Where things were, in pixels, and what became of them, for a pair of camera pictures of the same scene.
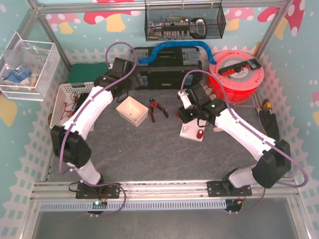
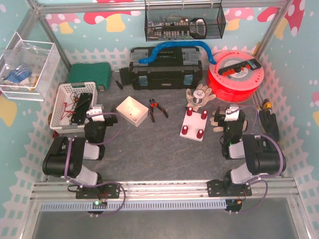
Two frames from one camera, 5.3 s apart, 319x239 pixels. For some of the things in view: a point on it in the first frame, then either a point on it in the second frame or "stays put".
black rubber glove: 270,123 stays put
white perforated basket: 69,97 stays put
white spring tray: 133,111 stays put
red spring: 200,134 stays put
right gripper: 186,114 → 220,117
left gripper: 136,76 → 109,120
